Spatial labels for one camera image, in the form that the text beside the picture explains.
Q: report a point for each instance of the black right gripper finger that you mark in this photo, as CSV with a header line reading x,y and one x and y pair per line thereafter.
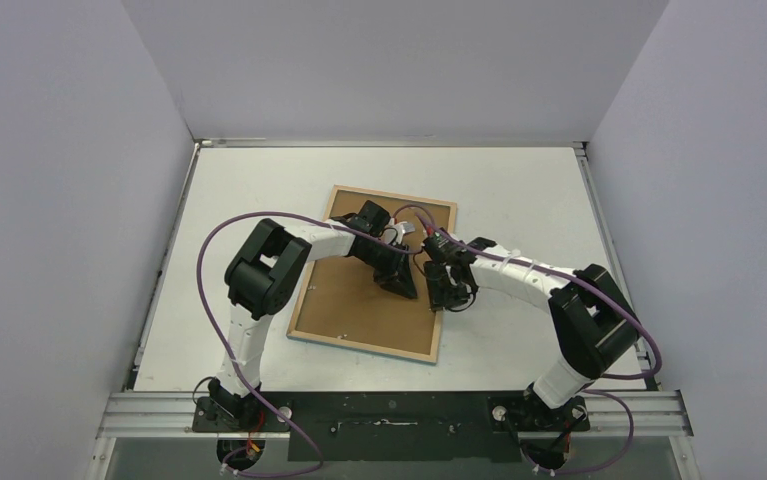
x,y
456,301
435,276

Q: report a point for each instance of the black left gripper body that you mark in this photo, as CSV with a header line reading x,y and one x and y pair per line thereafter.
x,y
383,274

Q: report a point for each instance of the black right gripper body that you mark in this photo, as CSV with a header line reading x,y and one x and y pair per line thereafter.
x,y
441,281

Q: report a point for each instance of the brown cardboard backing board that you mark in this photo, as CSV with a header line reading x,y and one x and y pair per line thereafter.
x,y
350,305

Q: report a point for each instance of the wooden picture frame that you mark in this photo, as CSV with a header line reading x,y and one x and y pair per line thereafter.
x,y
356,344

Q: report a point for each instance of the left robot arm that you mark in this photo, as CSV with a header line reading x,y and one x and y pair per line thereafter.
x,y
264,273

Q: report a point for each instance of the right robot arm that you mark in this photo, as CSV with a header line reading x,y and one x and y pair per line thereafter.
x,y
590,315

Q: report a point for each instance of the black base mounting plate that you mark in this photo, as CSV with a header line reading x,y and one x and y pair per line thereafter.
x,y
412,426

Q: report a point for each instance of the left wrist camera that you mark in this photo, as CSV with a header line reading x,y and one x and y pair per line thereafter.
x,y
405,228

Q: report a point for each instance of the aluminium front rail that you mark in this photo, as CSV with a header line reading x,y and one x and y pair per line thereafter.
x,y
172,415

